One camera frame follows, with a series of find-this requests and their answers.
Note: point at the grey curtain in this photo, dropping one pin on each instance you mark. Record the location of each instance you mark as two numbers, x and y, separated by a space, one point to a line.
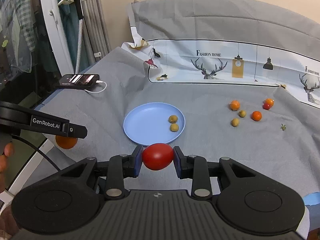
95 29

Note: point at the hanging clothes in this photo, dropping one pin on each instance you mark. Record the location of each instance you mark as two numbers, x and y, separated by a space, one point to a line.
18 38

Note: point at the orange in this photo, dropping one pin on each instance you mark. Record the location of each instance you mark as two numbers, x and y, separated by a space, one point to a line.
65 142

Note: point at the deer print fabric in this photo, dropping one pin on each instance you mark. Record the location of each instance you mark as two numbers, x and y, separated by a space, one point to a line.
227 41

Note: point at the black smartphone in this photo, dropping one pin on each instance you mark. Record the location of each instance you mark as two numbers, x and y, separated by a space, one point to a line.
77 81

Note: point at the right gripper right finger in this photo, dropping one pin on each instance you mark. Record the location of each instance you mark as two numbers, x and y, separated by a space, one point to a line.
198 169

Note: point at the yellow-green small fruit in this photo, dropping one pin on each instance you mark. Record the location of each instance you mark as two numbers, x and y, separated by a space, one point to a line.
235 122
242 113
174 127
173 119

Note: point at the orange tangerine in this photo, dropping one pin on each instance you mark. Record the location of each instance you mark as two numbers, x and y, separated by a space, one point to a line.
256 116
235 105

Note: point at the orange fruit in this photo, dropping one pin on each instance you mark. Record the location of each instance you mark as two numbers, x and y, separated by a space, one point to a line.
269 101

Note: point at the left human hand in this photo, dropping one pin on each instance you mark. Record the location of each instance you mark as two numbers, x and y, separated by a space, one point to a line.
7 152

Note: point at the blue plastic plate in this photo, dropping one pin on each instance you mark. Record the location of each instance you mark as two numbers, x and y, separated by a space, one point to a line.
149 123

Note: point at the grey cloth cover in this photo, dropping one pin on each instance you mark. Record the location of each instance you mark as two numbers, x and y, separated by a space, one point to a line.
290 157

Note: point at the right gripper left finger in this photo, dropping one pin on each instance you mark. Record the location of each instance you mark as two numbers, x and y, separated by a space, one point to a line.
117 169

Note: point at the small red cherry tomato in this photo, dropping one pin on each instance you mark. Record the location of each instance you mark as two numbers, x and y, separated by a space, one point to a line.
266 106

